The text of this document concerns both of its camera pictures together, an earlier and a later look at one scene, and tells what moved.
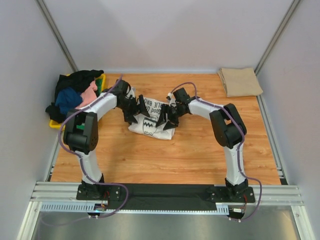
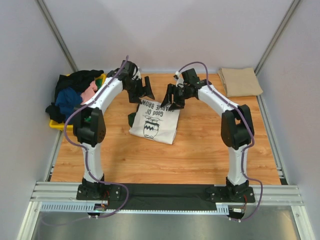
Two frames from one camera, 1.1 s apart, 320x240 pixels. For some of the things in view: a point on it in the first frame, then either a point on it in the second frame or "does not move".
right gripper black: (172, 123) -> (177, 104)
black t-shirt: (78, 80) does not move
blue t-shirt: (68, 98) does not move
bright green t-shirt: (98, 83) does not move
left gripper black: (129, 117) -> (145, 91)
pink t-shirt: (89, 95) does not move
